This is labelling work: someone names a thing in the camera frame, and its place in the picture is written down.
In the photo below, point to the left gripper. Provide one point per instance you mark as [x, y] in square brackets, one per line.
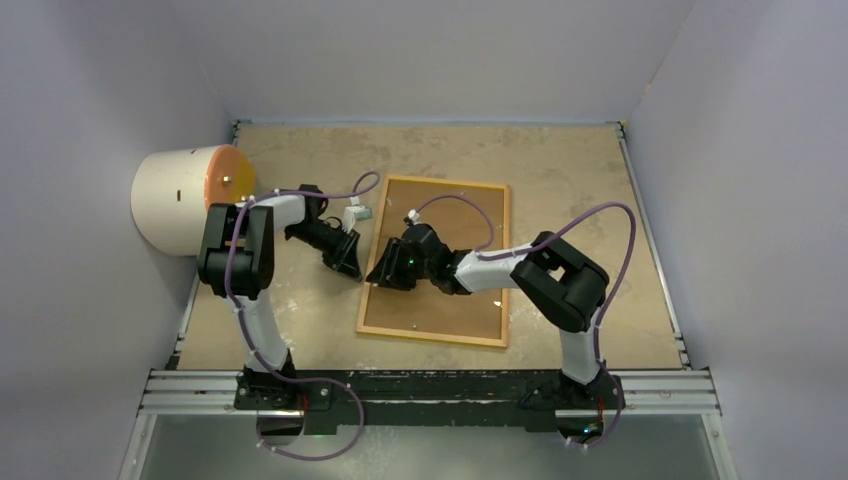
[344, 258]

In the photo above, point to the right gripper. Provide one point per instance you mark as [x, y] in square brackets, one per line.
[389, 272]

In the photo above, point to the yellow picture frame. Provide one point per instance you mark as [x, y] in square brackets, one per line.
[507, 265]

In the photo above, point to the brown cardboard backing board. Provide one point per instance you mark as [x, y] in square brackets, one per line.
[457, 218]

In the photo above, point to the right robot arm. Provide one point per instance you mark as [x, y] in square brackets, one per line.
[568, 288]

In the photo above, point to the white cylinder with coloured face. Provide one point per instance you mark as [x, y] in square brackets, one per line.
[173, 190]

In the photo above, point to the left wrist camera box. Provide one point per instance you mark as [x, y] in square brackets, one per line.
[354, 214]

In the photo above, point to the aluminium rail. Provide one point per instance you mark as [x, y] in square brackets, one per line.
[644, 392]

